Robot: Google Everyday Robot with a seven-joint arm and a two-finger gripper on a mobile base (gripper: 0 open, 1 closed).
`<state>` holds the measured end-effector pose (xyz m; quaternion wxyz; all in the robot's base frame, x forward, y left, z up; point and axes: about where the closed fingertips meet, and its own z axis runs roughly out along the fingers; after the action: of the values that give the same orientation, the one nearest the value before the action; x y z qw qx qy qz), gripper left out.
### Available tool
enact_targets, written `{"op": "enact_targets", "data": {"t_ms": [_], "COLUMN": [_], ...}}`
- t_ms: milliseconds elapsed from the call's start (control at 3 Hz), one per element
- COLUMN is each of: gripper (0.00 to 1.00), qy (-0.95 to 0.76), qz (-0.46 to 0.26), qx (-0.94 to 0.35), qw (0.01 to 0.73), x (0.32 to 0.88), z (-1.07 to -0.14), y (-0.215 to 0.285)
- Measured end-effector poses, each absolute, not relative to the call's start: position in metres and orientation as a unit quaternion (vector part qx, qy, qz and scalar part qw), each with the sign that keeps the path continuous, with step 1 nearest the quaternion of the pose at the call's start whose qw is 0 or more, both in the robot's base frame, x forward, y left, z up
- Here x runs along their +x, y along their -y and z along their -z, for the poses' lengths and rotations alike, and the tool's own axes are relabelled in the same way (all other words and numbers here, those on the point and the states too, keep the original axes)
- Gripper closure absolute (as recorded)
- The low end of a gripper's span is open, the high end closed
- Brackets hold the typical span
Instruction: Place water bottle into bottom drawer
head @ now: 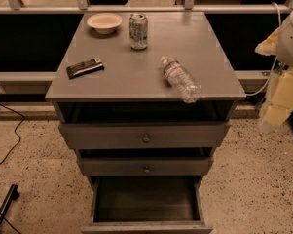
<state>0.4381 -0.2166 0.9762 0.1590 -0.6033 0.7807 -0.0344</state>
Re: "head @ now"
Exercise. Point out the silver soda can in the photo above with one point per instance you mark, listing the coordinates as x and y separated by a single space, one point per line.
138 31

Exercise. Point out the grey middle drawer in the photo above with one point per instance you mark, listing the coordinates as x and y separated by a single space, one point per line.
144 166

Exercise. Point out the black metal floor stand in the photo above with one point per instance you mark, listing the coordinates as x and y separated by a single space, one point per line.
9 198

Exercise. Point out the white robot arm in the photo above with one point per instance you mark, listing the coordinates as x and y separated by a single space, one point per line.
284 51

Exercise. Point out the grey top drawer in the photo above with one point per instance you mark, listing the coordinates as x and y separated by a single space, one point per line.
125 136

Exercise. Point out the grey open bottom drawer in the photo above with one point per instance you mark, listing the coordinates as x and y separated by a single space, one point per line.
146 205

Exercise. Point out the white paper bowl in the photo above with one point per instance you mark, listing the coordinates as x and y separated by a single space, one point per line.
104 23

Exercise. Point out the black snack bar wrapper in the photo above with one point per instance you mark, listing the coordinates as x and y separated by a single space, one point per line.
84 67

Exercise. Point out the clear plastic water bottle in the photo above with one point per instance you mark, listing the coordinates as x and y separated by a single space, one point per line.
181 80

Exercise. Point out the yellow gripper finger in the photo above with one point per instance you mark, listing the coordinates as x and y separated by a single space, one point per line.
278 105
269 45

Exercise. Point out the grey wooden drawer cabinet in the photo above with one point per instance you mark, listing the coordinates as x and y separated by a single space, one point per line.
132 88

